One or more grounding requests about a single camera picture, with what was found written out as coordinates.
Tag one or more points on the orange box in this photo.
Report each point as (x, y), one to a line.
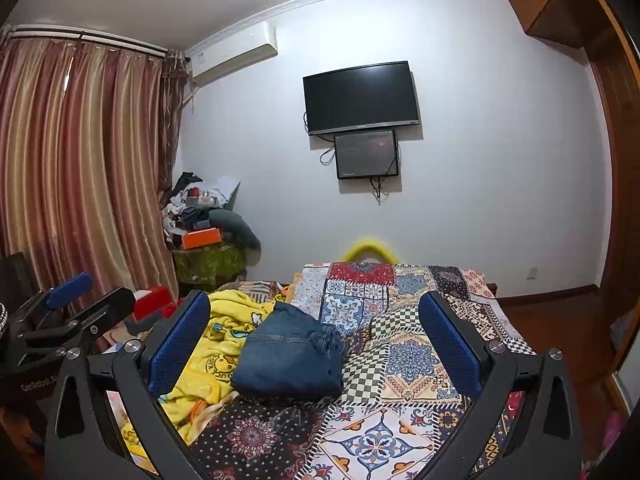
(201, 238)

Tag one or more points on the black board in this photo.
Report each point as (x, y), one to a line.
(12, 277)

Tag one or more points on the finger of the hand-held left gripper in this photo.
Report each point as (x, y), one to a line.
(105, 310)
(70, 287)

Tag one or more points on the small black wall monitor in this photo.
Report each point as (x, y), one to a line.
(366, 155)

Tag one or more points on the red box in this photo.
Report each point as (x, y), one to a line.
(152, 302)

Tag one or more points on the white wall outlet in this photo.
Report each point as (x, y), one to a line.
(532, 274)

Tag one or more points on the white air conditioner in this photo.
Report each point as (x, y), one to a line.
(235, 52)

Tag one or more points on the pile of clutter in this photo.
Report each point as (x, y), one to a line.
(192, 200)

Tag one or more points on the striped pillow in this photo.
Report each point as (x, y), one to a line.
(260, 288)

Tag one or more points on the dark grey cushion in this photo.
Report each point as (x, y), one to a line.
(235, 225)

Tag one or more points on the patchwork printed bedspread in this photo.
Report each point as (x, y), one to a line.
(400, 350)

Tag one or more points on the wooden bed frame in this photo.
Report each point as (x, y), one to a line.
(493, 289)

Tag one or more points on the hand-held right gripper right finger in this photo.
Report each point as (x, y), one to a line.
(450, 345)

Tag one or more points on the green covered side table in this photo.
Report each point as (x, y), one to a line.
(210, 265)

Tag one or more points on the yellow cartoon blanket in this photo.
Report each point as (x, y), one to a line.
(225, 320)

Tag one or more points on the black wall television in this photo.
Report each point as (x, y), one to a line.
(360, 97)

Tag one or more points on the striped pink curtain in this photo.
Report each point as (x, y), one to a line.
(75, 160)

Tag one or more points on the curtain rod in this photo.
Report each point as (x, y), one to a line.
(90, 39)

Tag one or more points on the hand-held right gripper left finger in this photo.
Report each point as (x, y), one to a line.
(177, 345)

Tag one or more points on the blue denim jeans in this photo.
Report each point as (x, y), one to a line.
(285, 355)

